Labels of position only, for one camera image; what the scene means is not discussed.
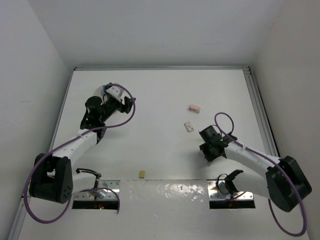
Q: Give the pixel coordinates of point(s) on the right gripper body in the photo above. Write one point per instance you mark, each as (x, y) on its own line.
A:
(208, 153)

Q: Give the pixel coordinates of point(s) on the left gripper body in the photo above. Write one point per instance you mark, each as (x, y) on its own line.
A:
(110, 106)

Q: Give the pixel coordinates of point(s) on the blue pen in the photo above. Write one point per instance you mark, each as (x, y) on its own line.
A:
(105, 87)

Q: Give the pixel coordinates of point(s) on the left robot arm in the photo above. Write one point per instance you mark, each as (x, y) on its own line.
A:
(56, 178)

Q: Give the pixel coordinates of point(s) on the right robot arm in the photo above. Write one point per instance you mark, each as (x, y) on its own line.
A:
(281, 180)

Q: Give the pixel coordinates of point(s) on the white round divided container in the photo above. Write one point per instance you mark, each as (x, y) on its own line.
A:
(100, 93)

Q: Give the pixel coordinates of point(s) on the staples box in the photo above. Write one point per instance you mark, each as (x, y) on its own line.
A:
(189, 127)

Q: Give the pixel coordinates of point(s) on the small yellow eraser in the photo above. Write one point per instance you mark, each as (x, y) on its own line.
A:
(142, 174)

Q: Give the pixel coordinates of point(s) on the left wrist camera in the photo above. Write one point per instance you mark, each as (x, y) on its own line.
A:
(115, 91)

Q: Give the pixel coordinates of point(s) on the left base plate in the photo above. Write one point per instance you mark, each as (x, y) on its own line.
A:
(104, 194)

